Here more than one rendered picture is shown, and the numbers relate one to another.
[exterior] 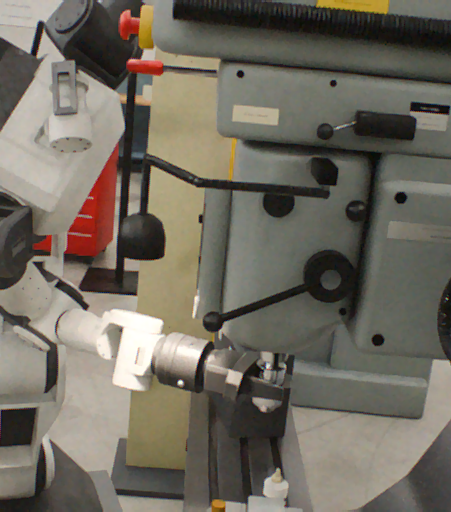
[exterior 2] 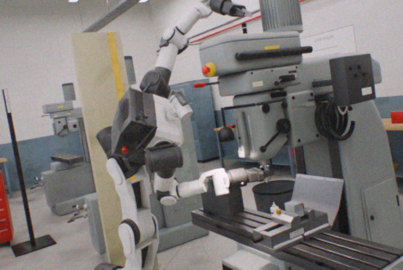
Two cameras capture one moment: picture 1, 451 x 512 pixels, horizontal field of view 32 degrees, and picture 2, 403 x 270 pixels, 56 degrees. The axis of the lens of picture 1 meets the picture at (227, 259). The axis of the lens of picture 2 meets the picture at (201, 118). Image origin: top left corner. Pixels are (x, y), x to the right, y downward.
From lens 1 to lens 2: 1.09 m
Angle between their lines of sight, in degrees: 32
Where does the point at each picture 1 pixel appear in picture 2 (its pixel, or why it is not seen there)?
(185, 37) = (238, 65)
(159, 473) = not seen: outside the picture
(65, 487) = not seen: outside the picture
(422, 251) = (301, 111)
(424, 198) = (297, 96)
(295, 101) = (265, 77)
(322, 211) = (275, 108)
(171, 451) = not seen: outside the picture
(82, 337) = (194, 188)
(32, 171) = (171, 130)
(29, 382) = (150, 231)
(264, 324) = (270, 147)
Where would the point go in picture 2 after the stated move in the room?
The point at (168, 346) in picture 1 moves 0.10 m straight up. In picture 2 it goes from (233, 173) to (230, 152)
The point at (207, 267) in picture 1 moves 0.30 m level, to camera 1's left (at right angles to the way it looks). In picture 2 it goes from (244, 138) to (187, 152)
